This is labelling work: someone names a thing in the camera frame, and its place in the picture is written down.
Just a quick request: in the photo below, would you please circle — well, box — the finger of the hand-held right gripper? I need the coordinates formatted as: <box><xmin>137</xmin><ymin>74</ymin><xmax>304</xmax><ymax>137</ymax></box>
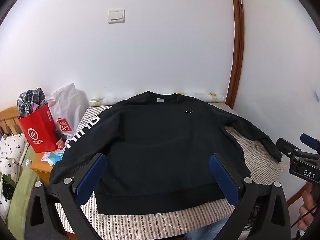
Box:
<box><xmin>276</xmin><ymin>137</ymin><xmax>304</xmax><ymax>164</ymax></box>
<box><xmin>300</xmin><ymin>133</ymin><xmax>320</xmax><ymax>155</ymax></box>

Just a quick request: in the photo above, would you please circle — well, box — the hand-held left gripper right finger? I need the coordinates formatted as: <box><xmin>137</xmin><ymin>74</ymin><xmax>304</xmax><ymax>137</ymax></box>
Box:
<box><xmin>209</xmin><ymin>152</ymin><xmax>292</xmax><ymax>240</ymax></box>

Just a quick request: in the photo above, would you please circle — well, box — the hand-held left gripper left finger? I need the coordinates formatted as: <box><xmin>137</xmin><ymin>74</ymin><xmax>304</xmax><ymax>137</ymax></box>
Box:
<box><xmin>26</xmin><ymin>152</ymin><xmax>107</xmax><ymax>240</ymax></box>

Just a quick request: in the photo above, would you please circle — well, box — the black sweatshirt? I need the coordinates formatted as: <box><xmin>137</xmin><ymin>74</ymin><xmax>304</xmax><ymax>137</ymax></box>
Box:
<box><xmin>49</xmin><ymin>90</ymin><xmax>283</xmax><ymax>215</ymax></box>

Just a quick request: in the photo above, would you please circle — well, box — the person's right hand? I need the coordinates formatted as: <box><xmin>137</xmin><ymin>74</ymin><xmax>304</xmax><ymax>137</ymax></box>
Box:
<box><xmin>299</xmin><ymin>184</ymin><xmax>317</xmax><ymax>232</ymax></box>

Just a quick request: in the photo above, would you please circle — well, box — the striped mattress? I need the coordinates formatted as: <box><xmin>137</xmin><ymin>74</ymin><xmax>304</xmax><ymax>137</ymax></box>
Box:
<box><xmin>54</xmin><ymin>102</ymin><xmax>288</xmax><ymax>240</ymax></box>

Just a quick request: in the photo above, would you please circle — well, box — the blue tissue pack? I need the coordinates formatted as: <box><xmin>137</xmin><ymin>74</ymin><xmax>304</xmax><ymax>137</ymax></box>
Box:
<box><xmin>47</xmin><ymin>150</ymin><xmax>63</xmax><ymax>166</ymax></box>

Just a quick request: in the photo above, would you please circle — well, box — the wooden nightstand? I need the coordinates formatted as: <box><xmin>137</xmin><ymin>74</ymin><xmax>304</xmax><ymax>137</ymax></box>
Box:
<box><xmin>30</xmin><ymin>151</ymin><xmax>63</xmax><ymax>186</ymax></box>

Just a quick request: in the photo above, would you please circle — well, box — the person's blue jeans leg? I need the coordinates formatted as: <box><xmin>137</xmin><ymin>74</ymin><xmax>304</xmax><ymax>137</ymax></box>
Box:
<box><xmin>185</xmin><ymin>215</ymin><xmax>233</xmax><ymax>240</ymax></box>

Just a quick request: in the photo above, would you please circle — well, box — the green blanket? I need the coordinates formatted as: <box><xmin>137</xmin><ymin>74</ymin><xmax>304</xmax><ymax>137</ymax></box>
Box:
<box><xmin>6</xmin><ymin>145</ymin><xmax>42</xmax><ymax>233</ymax></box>

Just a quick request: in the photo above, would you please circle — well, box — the red paper bag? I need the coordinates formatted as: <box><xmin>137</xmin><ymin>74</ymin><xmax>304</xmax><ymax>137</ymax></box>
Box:
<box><xmin>17</xmin><ymin>104</ymin><xmax>60</xmax><ymax>153</ymax></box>

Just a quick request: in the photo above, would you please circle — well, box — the white plastic shopping bag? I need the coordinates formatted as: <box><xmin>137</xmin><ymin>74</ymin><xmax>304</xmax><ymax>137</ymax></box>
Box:
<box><xmin>47</xmin><ymin>82</ymin><xmax>89</xmax><ymax>140</ymax></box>

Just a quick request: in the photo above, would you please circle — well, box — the white floral pillow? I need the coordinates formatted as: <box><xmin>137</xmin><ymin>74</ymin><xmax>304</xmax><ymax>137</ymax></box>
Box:
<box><xmin>0</xmin><ymin>133</ymin><xmax>29</xmax><ymax>220</ymax></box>

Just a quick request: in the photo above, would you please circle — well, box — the dark plaid cloth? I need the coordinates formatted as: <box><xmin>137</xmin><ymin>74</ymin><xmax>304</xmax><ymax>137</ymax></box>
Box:
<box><xmin>17</xmin><ymin>87</ymin><xmax>47</xmax><ymax>118</ymax></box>

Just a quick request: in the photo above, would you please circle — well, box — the wooden headboard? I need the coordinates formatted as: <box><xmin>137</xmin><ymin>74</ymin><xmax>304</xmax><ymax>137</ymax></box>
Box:
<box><xmin>0</xmin><ymin>106</ymin><xmax>25</xmax><ymax>135</ymax></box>

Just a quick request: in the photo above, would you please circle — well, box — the black cable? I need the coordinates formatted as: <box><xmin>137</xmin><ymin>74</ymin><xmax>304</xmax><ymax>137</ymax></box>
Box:
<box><xmin>292</xmin><ymin>204</ymin><xmax>316</xmax><ymax>230</ymax></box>

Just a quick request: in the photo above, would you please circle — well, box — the brown wooden door frame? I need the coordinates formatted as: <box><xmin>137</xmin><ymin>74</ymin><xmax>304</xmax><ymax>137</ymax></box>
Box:
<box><xmin>225</xmin><ymin>0</ymin><xmax>310</xmax><ymax>207</ymax></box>

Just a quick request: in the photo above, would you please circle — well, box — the white light switch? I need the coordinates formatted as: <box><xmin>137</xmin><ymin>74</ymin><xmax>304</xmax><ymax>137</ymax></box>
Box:
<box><xmin>108</xmin><ymin>9</ymin><xmax>125</xmax><ymax>24</ymax></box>

